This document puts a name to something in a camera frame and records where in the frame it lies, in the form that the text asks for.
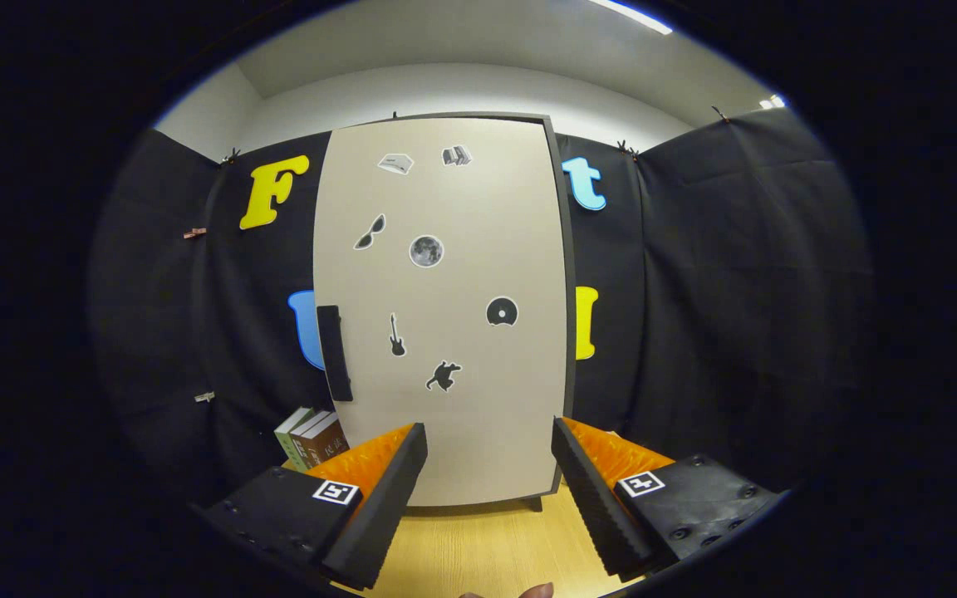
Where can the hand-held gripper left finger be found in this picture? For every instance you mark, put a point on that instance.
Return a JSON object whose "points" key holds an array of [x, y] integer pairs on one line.
{"points": [[387, 507]]}

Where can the red clothes peg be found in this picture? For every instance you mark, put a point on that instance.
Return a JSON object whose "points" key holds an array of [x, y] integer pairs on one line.
{"points": [[194, 233]]}

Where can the thin dark book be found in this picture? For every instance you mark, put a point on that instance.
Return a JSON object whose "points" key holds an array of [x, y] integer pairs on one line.
{"points": [[306, 448]]}

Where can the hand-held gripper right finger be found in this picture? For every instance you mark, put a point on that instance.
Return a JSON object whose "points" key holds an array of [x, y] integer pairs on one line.
{"points": [[591, 498]]}

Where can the black backdrop cloth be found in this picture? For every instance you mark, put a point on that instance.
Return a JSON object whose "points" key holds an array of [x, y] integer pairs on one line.
{"points": [[736, 291]]}

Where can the long ceiling light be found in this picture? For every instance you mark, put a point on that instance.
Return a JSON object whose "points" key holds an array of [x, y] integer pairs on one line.
{"points": [[632, 17]]}

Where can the dark grey cabinet body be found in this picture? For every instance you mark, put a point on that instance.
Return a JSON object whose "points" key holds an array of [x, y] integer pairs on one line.
{"points": [[570, 349]]}

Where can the small ceiling light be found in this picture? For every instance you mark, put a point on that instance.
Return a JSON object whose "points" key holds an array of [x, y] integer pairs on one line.
{"points": [[772, 101]]}

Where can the beige cabinet door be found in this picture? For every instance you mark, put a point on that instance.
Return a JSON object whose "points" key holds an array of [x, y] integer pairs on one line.
{"points": [[487, 208]]}

